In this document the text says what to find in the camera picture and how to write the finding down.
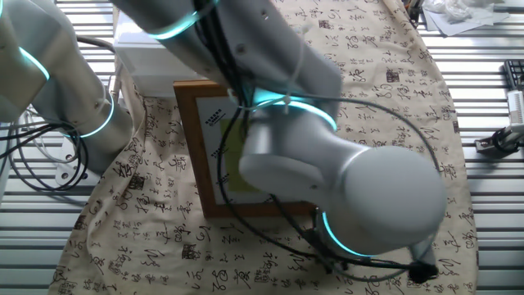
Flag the metal camera mount clamp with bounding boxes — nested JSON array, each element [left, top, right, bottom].
[[474, 125, 524, 157]]

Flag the beige calligraphy print cloth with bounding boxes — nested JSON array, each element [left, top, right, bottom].
[[47, 0, 479, 295]]

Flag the wooden picture frame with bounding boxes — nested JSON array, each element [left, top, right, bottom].
[[172, 79, 318, 220]]

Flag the thick grey cable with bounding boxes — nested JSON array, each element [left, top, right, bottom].
[[75, 35, 118, 55]]

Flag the black looped cable bundle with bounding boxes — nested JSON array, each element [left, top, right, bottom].
[[0, 117, 91, 193]]

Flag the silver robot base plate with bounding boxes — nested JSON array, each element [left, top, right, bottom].
[[54, 136, 102, 186]]

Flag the white plastic drawer box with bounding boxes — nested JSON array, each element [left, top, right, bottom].
[[113, 16, 206, 98]]

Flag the white paper sheets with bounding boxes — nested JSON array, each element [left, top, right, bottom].
[[421, 0, 511, 38]]

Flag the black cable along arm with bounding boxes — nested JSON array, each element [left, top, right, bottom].
[[191, 0, 442, 285]]

